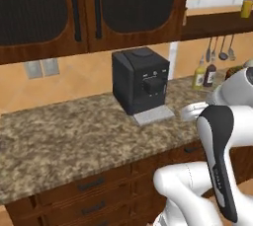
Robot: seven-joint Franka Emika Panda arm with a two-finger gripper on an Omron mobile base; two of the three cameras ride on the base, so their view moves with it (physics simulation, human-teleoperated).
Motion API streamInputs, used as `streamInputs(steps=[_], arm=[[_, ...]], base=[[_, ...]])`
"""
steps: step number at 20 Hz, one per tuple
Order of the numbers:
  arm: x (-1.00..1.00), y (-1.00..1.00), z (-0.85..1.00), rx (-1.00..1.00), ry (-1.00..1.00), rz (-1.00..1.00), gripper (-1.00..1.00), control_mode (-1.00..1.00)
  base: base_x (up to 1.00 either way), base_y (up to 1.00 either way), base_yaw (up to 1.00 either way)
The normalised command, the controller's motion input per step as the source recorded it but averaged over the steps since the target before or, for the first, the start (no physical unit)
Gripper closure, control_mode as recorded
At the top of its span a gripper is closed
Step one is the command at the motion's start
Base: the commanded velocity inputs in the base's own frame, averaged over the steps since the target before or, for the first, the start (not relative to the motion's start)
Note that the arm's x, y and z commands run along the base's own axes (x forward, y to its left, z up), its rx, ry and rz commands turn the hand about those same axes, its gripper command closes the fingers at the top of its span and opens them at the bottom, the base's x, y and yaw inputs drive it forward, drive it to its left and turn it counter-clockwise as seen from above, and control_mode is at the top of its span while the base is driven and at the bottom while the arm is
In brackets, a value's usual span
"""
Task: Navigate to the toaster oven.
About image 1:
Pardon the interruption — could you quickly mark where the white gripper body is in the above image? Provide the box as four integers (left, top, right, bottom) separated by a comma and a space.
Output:
180, 101, 210, 122

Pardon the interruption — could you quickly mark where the yellow-green squeeze bottle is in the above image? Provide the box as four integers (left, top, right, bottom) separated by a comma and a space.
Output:
192, 54, 208, 92

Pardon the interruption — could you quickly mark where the dark red sauce bottle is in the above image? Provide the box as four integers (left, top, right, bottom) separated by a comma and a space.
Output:
203, 61, 218, 88

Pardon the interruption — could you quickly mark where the dark wood drawer front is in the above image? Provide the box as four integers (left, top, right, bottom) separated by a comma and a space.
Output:
48, 203, 132, 226
42, 182, 132, 226
130, 141, 206, 176
34, 163, 132, 206

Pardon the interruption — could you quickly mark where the dark bowl with produce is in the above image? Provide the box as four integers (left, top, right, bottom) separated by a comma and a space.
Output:
224, 65, 245, 81

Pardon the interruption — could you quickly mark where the grey hanging spatula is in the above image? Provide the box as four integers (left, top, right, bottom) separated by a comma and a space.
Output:
205, 37, 213, 64

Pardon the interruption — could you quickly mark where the black coffee machine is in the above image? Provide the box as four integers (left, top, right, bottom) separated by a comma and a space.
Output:
111, 46, 176, 127

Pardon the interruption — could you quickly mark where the grey hanging spoon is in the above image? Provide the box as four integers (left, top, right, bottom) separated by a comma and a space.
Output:
211, 36, 219, 62

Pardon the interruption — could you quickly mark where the grey hanging ladle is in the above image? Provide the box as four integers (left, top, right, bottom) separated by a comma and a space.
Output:
217, 35, 229, 61

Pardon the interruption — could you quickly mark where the grey hanging slotted turner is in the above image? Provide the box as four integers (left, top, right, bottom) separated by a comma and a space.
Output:
227, 34, 237, 62

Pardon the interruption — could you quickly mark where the yellow bottle with red cap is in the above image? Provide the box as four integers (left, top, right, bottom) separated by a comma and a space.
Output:
239, 0, 253, 20

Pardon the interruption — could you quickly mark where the dark wood glass cupboard door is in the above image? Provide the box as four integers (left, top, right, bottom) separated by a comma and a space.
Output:
82, 0, 191, 54
0, 0, 89, 66

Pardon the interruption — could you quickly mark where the black drawer handle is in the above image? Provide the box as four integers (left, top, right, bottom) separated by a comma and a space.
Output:
183, 145, 201, 154
80, 199, 108, 217
76, 177, 107, 192

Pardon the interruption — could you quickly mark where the dark wood wall shelf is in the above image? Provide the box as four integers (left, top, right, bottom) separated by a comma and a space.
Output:
180, 10, 253, 42

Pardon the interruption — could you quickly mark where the black cupboard door handle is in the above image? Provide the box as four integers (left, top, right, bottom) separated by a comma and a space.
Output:
91, 0, 104, 39
67, 0, 83, 43

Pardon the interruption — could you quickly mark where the grey wall socket plate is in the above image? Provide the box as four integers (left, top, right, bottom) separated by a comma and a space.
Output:
41, 57, 61, 77
23, 59, 43, 80

